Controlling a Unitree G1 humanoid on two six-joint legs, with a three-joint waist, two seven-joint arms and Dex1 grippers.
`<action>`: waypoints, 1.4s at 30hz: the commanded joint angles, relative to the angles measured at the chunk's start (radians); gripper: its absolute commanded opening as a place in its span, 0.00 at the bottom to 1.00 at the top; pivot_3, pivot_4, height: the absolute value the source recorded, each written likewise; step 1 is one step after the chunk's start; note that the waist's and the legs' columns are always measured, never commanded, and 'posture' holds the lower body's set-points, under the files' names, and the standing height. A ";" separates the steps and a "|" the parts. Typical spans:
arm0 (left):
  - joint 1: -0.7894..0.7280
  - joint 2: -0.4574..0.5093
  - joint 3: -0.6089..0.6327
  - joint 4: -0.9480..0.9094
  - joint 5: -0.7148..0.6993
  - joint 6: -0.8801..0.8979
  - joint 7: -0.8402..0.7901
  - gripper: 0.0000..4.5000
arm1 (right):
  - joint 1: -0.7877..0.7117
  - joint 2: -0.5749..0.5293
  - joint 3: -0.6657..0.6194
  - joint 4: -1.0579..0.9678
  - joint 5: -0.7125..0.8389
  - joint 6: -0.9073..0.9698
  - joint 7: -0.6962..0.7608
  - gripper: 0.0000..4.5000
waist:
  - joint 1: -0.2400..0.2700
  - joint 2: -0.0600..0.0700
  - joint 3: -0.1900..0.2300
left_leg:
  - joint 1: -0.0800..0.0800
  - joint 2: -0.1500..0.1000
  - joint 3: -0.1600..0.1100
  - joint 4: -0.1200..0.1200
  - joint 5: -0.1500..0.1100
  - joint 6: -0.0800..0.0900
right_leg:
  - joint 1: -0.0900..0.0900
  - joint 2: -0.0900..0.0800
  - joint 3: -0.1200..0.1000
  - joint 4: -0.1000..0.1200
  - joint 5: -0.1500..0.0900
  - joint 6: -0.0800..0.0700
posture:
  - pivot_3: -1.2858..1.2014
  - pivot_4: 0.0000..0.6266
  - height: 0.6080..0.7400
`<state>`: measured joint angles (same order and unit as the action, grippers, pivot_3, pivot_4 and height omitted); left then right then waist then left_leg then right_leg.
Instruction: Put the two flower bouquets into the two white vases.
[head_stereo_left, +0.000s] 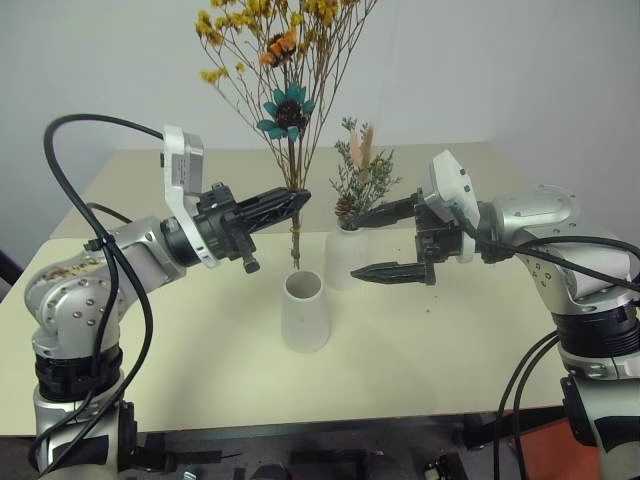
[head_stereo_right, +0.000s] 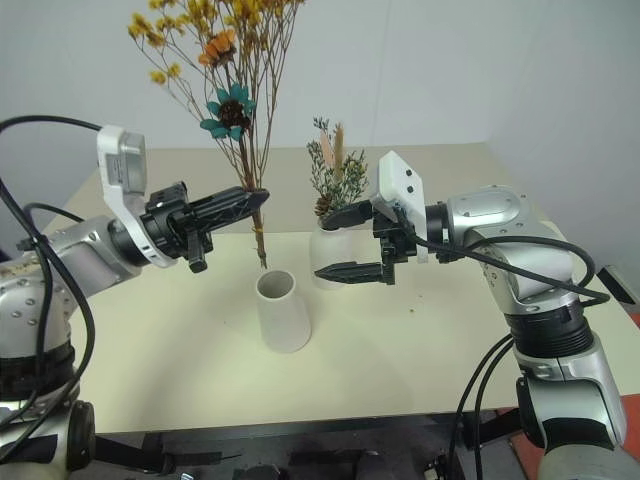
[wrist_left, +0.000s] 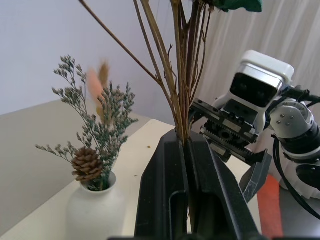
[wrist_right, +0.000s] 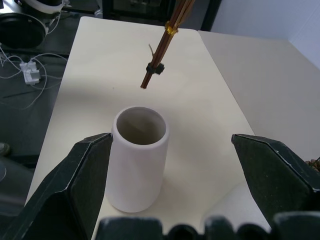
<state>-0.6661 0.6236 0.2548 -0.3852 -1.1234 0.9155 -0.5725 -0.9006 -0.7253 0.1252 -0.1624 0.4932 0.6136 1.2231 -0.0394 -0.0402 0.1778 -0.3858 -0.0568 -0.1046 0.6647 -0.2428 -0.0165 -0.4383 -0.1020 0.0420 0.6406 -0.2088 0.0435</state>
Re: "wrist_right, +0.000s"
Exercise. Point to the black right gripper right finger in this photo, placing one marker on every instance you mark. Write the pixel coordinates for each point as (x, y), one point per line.
(272, 175)

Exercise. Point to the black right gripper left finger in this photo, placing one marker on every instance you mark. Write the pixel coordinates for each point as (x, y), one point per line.
(62, 190)

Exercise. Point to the brown-stemmed flower bouquet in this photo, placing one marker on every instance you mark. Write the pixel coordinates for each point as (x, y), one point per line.
(160, 53)

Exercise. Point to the dried flower bouquet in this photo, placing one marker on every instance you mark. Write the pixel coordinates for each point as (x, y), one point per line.
(315, 163)

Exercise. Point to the white cylindrical vase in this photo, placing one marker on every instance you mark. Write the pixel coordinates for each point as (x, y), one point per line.
(136, 172)

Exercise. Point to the black round pan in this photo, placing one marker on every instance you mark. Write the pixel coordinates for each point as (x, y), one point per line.
(21, 30)

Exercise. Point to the white curved robot part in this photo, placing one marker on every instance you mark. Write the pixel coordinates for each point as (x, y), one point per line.
(48, 5)

